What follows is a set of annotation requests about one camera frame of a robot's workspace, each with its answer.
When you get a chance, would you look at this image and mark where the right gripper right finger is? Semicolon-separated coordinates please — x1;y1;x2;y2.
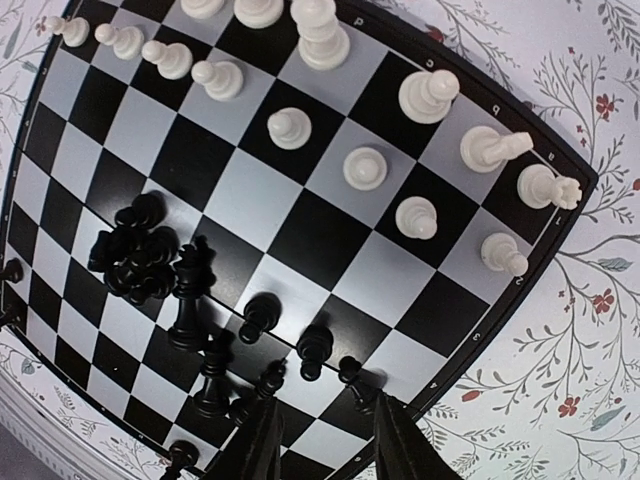
374;393;458;480

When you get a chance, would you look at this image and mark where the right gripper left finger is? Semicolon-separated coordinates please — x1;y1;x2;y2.
202;398;284;480

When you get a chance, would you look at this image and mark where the black white chessboard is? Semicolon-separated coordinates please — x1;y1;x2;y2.
1;1;597;479

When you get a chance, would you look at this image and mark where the black chess queen tall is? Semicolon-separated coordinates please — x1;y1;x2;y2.
194;339;230;418

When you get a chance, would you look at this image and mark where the black chess king tall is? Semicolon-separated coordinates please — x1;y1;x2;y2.
168;244;207;352

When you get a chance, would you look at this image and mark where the white chess pawn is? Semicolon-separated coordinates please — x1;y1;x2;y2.
481;232;529;277

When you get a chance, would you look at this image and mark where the white chess rook corner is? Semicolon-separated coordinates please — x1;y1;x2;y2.
517;164;582;210

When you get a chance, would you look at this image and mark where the white chess knight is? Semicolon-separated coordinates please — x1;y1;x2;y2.
460;126;534;173

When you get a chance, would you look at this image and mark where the white chess bishop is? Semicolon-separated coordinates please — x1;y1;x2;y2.
398;69;460;124

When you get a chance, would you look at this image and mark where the white chess queen tall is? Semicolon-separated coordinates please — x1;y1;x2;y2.
290;0;350;71

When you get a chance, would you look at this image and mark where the floral patterned table mat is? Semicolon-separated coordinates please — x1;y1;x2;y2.
1;1;639;479

